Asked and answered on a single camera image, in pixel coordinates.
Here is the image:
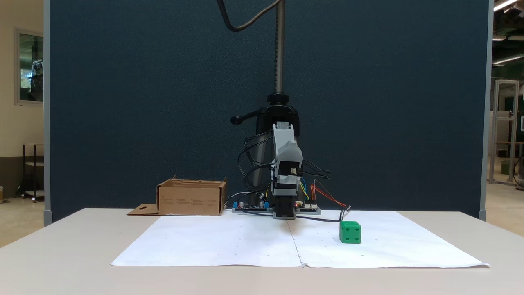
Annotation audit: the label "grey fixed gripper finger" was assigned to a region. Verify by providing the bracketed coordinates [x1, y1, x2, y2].
[277, 141, 303, 163]

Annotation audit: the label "green die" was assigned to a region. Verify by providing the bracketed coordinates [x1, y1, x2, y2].
[339, 221, 362, 244]

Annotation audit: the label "grey circuit board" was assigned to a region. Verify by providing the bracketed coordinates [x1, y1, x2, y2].
[295, 202, 321, 215]

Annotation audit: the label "blue circuit board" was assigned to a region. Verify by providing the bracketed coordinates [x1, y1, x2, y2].
[232, 200, 271, 213]

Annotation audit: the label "brown cardboard box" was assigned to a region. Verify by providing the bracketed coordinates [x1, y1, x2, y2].
[127, 175, 228, 216]

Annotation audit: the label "white paper sheet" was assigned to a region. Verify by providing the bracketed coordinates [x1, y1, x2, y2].
[288, 211, 490, 269]
[111, 213, 304, 268]

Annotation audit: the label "dark blue partition panel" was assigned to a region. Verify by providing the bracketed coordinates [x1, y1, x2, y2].
[44, 0, 492, 224]

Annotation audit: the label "ceiling light strip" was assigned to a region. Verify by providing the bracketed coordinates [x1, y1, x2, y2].
[493, 0, 519, 12]
[492, 53, 524, 66]

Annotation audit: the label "dark shelf cart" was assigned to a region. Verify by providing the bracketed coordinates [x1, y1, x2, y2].
[17, 143, 45, 203]

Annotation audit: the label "black gripper servo cable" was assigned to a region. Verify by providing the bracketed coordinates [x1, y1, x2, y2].
[301, 159, 331, 180]

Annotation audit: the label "black shoulder servo cable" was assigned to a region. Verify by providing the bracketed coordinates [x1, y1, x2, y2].
[238, 162, 275, 201]

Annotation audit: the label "black forearm servo cable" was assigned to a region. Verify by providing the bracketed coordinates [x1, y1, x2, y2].
[243, 131, 275, 166]

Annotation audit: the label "orange jumper wires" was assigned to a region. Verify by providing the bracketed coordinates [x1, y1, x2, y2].
[310, 179, 348, 208]

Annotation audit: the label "grey power cable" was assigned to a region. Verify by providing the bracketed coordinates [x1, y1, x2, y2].
[224, 191, 246, 207]

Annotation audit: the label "black cable with orange connector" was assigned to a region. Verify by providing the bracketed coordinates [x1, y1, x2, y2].
[295, 205, 352, 223]

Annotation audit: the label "black camera stand with pole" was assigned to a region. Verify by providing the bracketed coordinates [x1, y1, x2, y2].
[230, 0, 300, 201]

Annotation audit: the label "black camera cable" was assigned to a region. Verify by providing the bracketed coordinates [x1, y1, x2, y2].
[216, 0, 284, 32]

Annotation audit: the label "aluminium profile frame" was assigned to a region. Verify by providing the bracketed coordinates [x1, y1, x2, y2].
[489, 79, 520, 186]

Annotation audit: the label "framed wall window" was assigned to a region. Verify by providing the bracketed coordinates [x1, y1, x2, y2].
[15, 28, 44, 106]

